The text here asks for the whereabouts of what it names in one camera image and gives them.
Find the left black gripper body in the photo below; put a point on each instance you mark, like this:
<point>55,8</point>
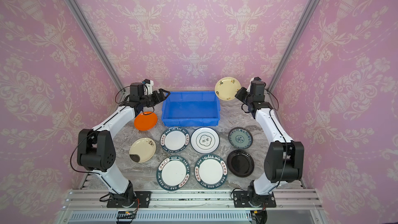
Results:
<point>142,100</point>

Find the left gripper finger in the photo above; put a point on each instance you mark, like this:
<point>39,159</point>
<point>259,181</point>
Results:
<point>155,101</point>
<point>163,93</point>

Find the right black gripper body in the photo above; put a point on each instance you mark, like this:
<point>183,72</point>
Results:
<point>242,94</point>

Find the cream plate with small motifs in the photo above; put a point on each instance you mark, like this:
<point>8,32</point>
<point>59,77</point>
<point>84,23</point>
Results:
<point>226,88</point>

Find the teal blue floral plate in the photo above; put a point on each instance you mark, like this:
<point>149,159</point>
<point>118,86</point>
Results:
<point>240,138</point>

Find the black plate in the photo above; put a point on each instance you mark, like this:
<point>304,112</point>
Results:
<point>240,163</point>

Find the green rimmed plate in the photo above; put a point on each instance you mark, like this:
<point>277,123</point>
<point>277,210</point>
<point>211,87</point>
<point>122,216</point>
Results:
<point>175,139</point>
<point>173,173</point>
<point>211,171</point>

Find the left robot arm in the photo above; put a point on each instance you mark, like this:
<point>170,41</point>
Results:
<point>96,153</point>

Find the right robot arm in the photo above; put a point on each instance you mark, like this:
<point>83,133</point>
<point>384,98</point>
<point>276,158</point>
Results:
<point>285,157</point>

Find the blue plastic bin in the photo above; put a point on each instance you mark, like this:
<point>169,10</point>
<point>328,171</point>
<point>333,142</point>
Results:
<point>191,109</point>

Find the orange plate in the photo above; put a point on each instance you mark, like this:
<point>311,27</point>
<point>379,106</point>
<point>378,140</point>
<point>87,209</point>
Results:
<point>145,121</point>

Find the cream plate with dark spot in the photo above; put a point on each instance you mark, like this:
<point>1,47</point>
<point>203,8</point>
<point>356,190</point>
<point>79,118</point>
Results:
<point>142,150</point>

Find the white plate with flower outline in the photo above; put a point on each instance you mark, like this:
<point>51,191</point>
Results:
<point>205,140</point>

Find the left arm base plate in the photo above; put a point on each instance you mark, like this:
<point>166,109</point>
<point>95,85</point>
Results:
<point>140,199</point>

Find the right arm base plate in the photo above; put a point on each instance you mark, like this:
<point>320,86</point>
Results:
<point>244,199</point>

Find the aluminium front rail frame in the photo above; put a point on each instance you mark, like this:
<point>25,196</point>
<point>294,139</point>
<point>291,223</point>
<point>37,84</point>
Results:
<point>196,206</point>

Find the right corner aluminium post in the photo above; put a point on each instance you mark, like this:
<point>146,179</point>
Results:
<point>297,33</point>

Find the corner aluminium post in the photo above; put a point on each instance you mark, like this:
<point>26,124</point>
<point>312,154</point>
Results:
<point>297,33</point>
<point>84,24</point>

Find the left corner aluminium post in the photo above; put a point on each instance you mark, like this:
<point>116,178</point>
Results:
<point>84,24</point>

